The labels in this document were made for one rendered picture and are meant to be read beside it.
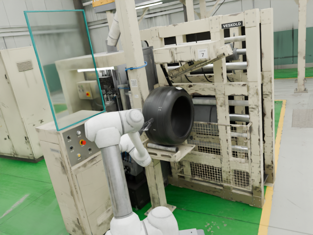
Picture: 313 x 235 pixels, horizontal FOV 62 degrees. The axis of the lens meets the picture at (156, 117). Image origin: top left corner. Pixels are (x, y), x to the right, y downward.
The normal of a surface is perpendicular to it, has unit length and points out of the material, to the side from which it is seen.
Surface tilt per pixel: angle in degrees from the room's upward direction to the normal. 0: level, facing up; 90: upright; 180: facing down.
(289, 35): 90
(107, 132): 74
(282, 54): 90
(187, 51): 90
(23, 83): 90
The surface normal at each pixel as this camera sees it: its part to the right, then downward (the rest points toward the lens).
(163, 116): 0.10, 0.06
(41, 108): 0.88, 0.01
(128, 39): -0.58, 0.32
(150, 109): -0.57, -0.21
